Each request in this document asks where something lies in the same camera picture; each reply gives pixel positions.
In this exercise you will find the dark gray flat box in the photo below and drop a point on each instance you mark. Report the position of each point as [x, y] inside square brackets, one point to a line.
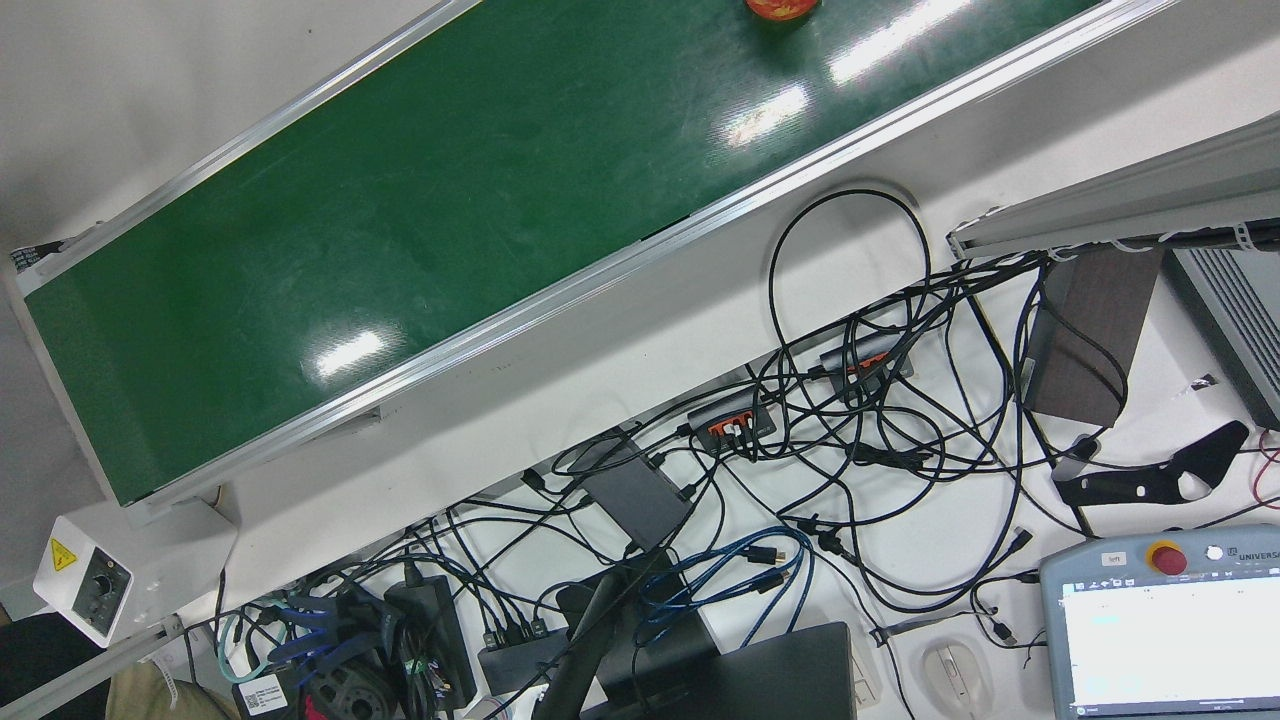
[635, 495]

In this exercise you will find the gray teach pendant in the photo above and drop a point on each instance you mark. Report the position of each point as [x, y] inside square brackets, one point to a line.
[1160, 640]

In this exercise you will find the black flat screen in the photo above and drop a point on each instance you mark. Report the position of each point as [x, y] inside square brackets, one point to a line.
[780, 680]

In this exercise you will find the white computer mouse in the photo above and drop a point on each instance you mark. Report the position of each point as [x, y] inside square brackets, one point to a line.
[955, 680]

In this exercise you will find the aluminium profile beam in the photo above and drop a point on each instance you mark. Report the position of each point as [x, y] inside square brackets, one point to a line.
[1120, 205]

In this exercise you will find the gray finned device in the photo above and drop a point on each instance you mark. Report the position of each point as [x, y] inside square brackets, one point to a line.
[1240, 320]

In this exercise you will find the black orange usb hub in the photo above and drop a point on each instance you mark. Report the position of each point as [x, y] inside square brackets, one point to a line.
[730, 420]
[865, 365]

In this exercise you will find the dark brown wooden box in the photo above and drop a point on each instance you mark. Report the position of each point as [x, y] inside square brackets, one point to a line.
[1085, 340]

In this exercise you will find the white conveyor control box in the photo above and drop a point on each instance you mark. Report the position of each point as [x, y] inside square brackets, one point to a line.
[95, 585]

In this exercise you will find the orange drink bottle yellow cap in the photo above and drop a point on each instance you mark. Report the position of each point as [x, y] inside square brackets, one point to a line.
[780, 8]

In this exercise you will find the green conveyor belt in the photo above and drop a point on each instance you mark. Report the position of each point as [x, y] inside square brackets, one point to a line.
[400, 250]

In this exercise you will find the black multiport hub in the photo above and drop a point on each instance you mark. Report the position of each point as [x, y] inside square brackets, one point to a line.
[520, 665]

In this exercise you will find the black metal bracket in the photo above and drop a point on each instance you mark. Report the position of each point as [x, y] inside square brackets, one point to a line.
[1130, 487]

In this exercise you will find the black power adapter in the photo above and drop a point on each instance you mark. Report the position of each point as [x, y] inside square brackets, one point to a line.
[430, 640]

